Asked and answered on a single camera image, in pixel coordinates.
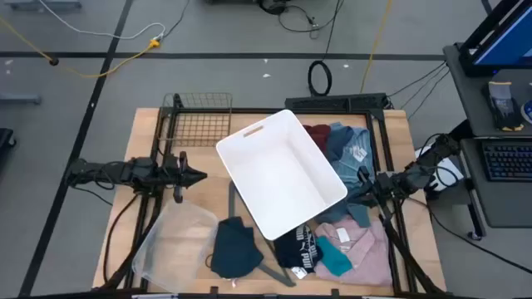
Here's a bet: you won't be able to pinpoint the coiled black cable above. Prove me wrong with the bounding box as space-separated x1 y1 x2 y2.
307 0 346 97

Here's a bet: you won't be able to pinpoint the clear plastic bin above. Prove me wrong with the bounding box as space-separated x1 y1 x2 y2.
131 199 220 294

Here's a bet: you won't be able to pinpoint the black Puma garment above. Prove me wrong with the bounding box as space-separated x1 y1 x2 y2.
273 223 324 280

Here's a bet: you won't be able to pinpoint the bright teal sock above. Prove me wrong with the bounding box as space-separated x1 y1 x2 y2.
315 235 354 278

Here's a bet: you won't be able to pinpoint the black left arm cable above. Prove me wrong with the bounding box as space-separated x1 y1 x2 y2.
102 193 140 284

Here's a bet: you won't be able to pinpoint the white floor cable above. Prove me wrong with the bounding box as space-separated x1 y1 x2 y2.
39 0 166 42

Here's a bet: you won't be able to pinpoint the tangled black floor cable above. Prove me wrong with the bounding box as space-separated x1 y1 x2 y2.
257 0 346 41

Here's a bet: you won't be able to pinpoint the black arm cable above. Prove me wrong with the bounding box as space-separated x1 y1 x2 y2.
102 193 140 284
406 194 532 275

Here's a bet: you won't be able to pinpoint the maroon cloth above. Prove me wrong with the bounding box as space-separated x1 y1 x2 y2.
302 123 333 153

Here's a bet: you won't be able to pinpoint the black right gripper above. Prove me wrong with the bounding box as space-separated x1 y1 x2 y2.
350 164 398 207

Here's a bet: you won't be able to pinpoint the grey computer desk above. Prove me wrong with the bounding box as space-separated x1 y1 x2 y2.
442 43 532 229

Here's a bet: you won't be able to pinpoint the wire mesh basket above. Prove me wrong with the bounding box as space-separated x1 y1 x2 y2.
156 91 234 147

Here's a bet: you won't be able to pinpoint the computer monitor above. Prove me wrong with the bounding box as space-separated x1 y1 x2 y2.
459 0 532 78

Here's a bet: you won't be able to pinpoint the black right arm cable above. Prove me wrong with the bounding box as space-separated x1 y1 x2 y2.
406 194 532 275

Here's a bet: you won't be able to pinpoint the black power strip cable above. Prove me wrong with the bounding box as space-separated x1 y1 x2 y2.
386 61 450 99

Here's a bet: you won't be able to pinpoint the yellow extension cable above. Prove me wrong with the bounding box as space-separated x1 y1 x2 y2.
359 0 394 95

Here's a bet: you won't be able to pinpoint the grey clothes hanger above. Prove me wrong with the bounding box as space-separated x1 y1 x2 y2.
227 180 297 288

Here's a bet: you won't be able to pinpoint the blue striped shirt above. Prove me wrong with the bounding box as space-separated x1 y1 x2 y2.
328 122 377 193

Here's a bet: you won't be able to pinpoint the white plastic basket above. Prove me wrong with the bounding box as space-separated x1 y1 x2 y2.
214 108 349 242

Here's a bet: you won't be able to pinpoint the pink collared shirt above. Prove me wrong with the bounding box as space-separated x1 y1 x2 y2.
313 215 394 287

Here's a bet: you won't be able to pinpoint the yellow cable with plug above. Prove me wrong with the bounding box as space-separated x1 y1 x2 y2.
0 16 161 79

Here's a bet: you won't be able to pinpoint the grey metal floor foot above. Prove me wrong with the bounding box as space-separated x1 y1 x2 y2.
0 93 42 105
3 0 82 10

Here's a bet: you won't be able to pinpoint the grey black work gloves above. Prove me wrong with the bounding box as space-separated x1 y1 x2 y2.
481 81 525 133

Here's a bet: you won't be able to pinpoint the black metal table frame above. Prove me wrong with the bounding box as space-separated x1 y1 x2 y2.
99 93 448 299

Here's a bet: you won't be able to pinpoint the black backlit keyboard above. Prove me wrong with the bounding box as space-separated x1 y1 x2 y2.
481 140 532 183

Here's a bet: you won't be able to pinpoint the white flat box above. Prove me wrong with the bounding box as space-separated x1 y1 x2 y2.
415 145 465 192

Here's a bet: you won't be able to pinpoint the dark teal cloth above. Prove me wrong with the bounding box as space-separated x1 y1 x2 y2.
209 215 265 280

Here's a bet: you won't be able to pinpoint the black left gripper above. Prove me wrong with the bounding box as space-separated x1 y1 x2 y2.
160 150 208 204

